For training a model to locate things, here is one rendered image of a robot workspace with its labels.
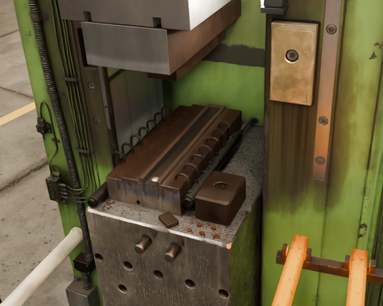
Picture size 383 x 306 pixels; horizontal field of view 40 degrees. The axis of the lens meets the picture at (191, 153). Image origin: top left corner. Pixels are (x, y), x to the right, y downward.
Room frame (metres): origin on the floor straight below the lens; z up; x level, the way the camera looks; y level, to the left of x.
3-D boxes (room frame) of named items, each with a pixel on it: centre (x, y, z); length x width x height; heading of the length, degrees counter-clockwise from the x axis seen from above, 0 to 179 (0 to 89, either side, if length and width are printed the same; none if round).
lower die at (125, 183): (1.23, 0.03, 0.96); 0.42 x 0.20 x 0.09; 154
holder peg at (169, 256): (0.92, 0.06, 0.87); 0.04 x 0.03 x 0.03; 154
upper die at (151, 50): (1.23, 0.03, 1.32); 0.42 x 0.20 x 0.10; 154
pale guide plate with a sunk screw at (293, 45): (1.02, -0.22, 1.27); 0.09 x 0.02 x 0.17; 64
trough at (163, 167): (1.22, 0.01, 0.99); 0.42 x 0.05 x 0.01; 154
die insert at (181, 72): (1.25, -0.01, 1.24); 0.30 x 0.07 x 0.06; 154
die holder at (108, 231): (1.21, -0.02, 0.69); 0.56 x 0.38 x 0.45; 154
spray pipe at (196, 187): (1.15, -0.06, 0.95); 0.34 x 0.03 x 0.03; 154
